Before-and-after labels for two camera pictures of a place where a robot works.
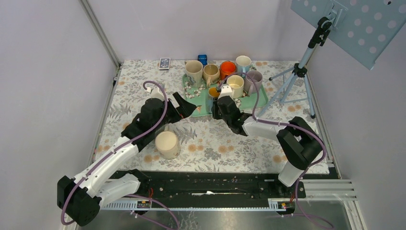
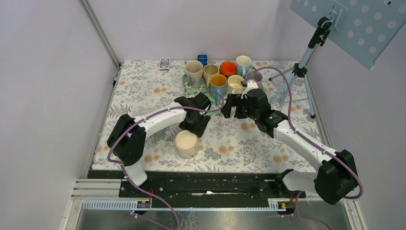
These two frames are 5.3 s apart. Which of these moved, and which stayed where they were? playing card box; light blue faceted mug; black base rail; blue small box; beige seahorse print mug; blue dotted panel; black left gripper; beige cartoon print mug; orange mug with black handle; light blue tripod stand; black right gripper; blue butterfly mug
Moved: black right gripper; beige cartoon print mug; black left gripper; blue butterfly mug
Stayed: playing card box; blue small box; blue dotted panel; beige seahorse print mug; orange mug with black handle; black base rail; light blue faceted mug; light blue tripod stand
